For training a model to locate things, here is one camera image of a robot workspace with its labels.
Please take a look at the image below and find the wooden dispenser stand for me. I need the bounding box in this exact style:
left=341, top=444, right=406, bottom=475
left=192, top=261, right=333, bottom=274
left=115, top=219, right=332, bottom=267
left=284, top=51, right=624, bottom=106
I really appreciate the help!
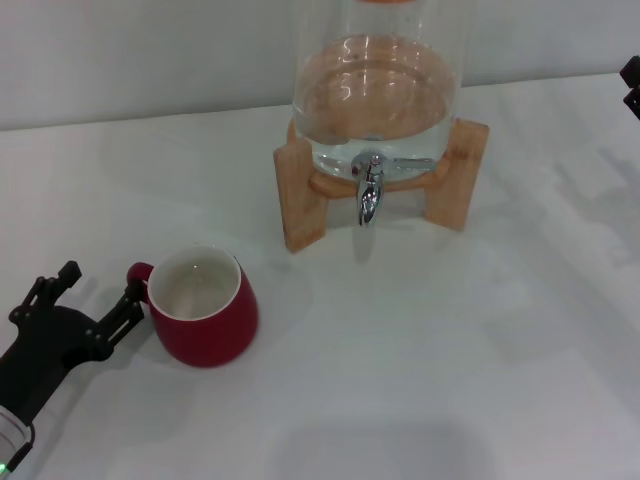
left=272, top=117, right=490, bottom=255

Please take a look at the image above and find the glass water dispenser jar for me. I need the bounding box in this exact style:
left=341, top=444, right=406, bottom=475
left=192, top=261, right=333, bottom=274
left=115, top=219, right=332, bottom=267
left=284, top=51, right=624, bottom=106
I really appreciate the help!
left=291, top=0, right=471, bottom=180

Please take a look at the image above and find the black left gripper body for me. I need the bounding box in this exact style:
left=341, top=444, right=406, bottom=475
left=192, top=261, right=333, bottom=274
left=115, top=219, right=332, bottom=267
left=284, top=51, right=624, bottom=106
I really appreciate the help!
left=0, top=305, right=109, bottom=424

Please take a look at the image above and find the chrome faucet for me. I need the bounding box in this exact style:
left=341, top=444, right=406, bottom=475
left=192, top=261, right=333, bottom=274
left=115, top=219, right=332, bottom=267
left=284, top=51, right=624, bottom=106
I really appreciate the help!
left=349, top=148, right=435, bottom=229

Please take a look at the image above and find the white patterned tablecloth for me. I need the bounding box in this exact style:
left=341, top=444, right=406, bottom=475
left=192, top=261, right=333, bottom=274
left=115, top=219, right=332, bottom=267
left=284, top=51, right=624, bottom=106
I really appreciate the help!
left=0, top=69, right=640, bottom=480

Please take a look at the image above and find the red ceramic cup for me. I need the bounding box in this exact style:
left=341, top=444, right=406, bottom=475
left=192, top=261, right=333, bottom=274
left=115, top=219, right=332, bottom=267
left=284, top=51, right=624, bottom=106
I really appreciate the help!
left=125, top=244, right=260, bottom=370

